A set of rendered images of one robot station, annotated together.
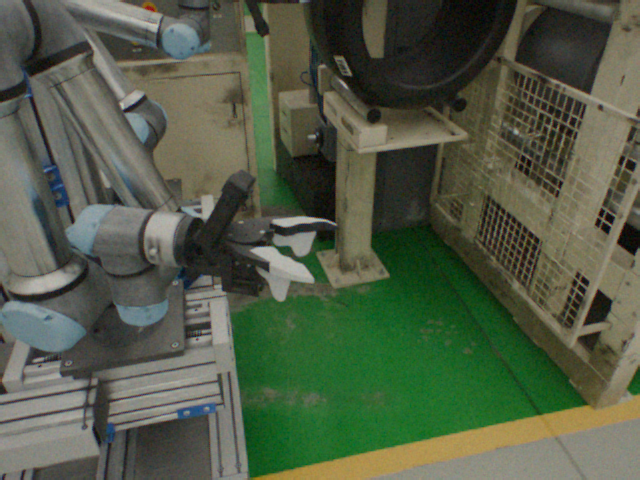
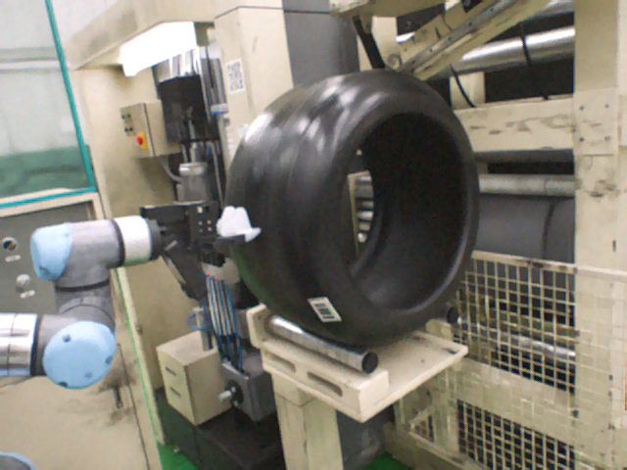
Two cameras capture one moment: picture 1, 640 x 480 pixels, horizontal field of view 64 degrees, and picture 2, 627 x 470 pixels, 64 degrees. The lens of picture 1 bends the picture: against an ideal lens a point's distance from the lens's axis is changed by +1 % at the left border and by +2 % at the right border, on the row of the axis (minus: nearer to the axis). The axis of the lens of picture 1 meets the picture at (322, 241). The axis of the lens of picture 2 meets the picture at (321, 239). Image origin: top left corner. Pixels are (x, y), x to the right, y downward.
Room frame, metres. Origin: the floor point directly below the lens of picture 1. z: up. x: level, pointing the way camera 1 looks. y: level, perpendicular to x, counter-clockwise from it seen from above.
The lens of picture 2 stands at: (0.58, 0.25, 1.39)
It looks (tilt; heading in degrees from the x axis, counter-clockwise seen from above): 14 degrees down; 339
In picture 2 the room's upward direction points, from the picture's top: 7 degrees counter-clockwise
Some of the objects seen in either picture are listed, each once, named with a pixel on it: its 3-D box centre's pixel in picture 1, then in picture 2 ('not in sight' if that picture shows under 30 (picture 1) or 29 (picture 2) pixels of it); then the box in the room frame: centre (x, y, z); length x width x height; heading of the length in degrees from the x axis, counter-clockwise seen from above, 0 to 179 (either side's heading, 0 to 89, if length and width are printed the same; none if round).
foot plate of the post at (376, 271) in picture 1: (351, 262); not in sight; (1.85, -0.14, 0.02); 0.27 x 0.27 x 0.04; 17
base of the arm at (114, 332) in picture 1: (121, 301); not in sight; (0.75, 0.40, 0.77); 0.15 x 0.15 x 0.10
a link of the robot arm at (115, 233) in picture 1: (122, 234); not in sight; (0.59, 0.28, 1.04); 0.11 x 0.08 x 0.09; 78
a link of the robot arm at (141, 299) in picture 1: (143, 280); not in sight; (0.61, 0.28, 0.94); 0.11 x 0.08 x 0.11; 168
